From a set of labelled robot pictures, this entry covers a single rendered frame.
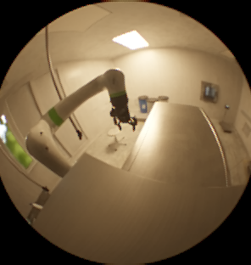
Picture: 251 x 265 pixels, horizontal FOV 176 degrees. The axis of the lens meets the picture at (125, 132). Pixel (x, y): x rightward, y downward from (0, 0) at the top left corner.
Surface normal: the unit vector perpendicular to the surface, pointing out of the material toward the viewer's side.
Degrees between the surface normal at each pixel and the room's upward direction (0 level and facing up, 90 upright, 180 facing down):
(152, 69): 90
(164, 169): 0
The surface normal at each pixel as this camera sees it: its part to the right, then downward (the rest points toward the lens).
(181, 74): -0.45, 0.62
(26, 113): 0.87, 0.14
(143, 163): -0.22, -0.77
